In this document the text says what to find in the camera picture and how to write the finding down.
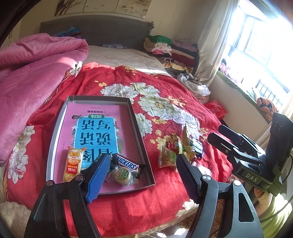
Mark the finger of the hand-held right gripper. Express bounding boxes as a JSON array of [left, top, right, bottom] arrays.
[[207, 133, 241, 162], [217, 125, 246, 143]]

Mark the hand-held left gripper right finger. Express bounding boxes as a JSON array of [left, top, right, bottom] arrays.
[[176, 154, 262, 238]]

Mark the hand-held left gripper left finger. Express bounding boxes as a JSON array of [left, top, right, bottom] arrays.
[[23, 153, 111, 238]]

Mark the blue snack packet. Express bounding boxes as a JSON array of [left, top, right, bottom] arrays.
[[191, 139, 204, 160]]

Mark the round pastry clear packet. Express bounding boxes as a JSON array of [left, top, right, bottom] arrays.
[[107, 166, 139, 190]]

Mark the clear packet green label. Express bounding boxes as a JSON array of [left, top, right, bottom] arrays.
[[159, 144, 178, 169]]

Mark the orange bread snack packet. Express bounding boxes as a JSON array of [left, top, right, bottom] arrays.
[[63, 146, 87, 183]]

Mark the dark chocolate bar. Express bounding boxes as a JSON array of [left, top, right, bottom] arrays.
[[110, 153, 146, 175]]

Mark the grey cardboard box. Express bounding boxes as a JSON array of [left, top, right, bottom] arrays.
[[46, 96, 156, 195]]

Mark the red plastic bag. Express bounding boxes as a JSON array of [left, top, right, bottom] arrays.
[[203, 100, 227, 119]]

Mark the green windowsill mat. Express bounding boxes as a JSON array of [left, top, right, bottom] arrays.
[[216, 71, 273, 124]]

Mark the floral fabric bag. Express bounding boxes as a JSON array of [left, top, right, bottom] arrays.
[[194, 92, 210, 104]]

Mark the pink book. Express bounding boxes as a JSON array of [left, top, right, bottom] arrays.
[[56, 103, 153, 194]]

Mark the orange black patterned cloth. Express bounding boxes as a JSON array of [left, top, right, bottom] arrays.
[[256, 97, 283, 114]]

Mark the person's green clothing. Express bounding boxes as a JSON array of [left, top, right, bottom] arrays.
[[259, 194, 293, 231]]

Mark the white cloth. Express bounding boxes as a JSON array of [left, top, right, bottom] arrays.
[[176, 73, 211, 96]]

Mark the purple clothes pile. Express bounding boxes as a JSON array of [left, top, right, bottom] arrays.
[[218, 58, 238, 85]]

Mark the red floral blanket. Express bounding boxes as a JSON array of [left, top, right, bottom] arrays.
[[3, 64, 234, 234]]

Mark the cream curtain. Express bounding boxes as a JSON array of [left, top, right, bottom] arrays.
[[194, 0, 241, 86]]

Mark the cream fleece blanket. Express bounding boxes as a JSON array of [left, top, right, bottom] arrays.
[[0, 201, 30, 238]]

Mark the window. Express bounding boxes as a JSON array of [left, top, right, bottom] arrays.
[[220, 0, 293, 108]]

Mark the stack of folded clothes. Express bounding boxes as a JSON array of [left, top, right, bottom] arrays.
[[144, 35, 199, 74]]

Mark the pink quilt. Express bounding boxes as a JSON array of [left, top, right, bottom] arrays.
[[0, 33, 90, 166]]

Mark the beige bed sheet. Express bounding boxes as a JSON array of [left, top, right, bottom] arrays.
[[81, 45, 172, 76]]

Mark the dark patterned cloth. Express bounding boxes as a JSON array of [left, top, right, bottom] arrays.
[[100, 43, 127, 49]]

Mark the grey headboard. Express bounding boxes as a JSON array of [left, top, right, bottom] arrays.
[[40, 18, 154, 49]]

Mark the blue purple pillow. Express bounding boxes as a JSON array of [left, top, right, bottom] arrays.
[[53, 26, 82, 40]]

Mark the wall painting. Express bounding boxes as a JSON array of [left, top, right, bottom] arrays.
[[54, 0, 151, 19]]

